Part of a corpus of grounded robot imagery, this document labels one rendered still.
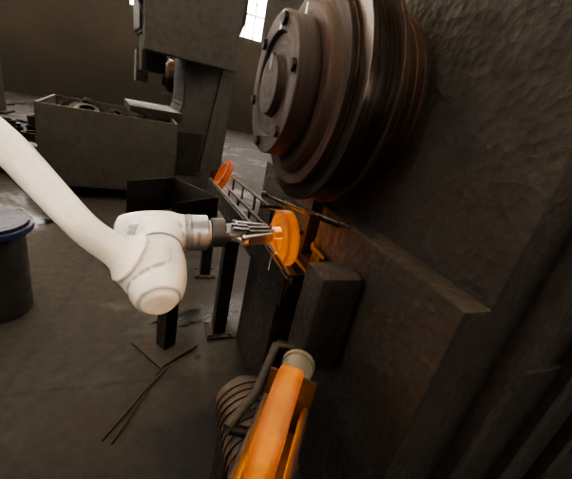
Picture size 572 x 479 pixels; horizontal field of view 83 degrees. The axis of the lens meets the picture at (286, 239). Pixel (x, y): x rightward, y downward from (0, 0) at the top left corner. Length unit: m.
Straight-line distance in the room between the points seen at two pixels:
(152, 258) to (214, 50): 2.89
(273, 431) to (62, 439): 1.04
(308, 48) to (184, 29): 2.72
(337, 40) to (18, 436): 1.38
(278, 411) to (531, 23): 0.60
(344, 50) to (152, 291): 0.53
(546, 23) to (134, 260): 0.71
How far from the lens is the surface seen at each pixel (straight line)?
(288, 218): 0.84
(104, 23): 10.85
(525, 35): 0.62
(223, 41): 3.43
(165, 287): 0.63
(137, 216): 0.80
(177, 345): 1.61
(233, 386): 0.76
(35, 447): 1.38
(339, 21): 0.69
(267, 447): 0.41
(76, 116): 3.13
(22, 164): 0.71
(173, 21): 3.33
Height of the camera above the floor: 1.08
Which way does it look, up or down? 22 degrees down
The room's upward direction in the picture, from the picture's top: 12 degrees clockwise
